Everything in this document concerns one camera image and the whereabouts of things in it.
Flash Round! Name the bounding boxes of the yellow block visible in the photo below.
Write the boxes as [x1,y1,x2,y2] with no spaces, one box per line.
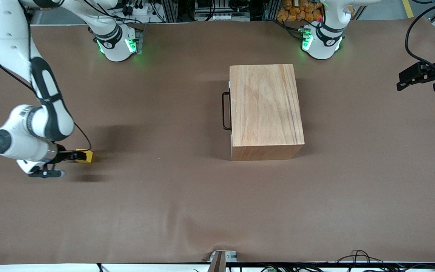
[74,150,94,164]

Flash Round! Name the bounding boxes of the wooden drawer with black handle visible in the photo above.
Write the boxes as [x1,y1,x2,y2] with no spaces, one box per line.
[222,80,233,131]

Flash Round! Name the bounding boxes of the brown table mat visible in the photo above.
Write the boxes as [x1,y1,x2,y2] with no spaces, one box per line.
[0,17,435,265]

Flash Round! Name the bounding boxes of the pile of orange objects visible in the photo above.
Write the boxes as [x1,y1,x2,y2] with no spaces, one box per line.
[276,0,324,23]

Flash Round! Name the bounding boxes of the white power strip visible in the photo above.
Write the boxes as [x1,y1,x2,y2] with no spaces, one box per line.
[122,0,157,17]

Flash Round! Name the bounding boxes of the light wooden cabinet box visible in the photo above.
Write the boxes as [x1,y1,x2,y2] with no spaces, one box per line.
[229,64,305,162]

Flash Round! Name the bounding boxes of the metal table clamp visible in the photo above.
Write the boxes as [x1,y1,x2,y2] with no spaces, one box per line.
[208,249,238,272]

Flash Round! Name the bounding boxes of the grey electronics unit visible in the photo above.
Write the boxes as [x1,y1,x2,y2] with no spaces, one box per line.
[194,0,256,22]

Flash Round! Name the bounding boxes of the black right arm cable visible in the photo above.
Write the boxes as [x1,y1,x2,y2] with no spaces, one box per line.
[0,30,92,152]

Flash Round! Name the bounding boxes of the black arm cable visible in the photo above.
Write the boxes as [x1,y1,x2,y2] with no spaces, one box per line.
[404,0,435,76]
[0,30,92,152]

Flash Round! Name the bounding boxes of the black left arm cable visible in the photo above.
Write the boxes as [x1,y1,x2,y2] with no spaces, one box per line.
[404,0,435,76]

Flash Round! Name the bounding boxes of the grey perforated mounting bracket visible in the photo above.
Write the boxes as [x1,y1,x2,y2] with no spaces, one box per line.
[128,24,145,54]

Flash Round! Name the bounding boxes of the black cable bundle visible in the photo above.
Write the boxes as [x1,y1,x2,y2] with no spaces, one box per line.
[335,249,435,272]

